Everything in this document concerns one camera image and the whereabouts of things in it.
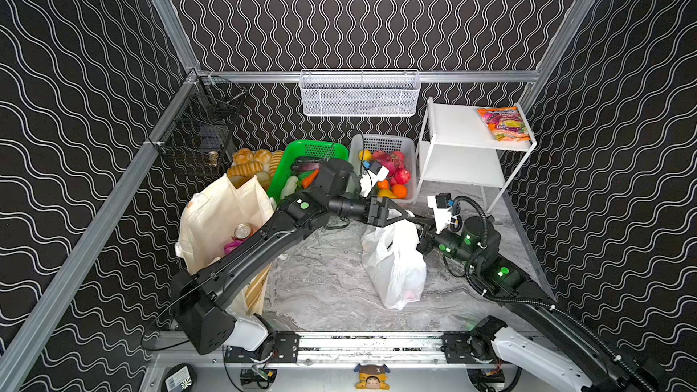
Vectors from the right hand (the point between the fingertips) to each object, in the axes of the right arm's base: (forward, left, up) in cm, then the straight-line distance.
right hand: (404, 220), depth 71 cm
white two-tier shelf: (+22, -17, +6) cm, 28 cm away
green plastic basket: (+48, +37, -18) cm, 63 cm away
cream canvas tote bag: (+2, +54, -2) cm, 54 cm away
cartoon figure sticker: (-32, +9, -23) cm, 40 cm away
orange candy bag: (+28, -31, +9) cm, 43 cm away
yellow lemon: (+46, +9, -20) cm, 51 cm away
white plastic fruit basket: (+51, +6, -18) cm, 54 cm away
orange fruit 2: (+25, -3, -18) cm, 31 cm away
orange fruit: (+28, +3, -19) cm, 34 cm away
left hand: (-4, +1, +9) cm, 10 cm away
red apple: (+31, -4, -17) cm, 35 cm away
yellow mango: (+23, +2, -18) cm, 30 cm away
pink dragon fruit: (+35, -1, -13) cm, 38 cm away
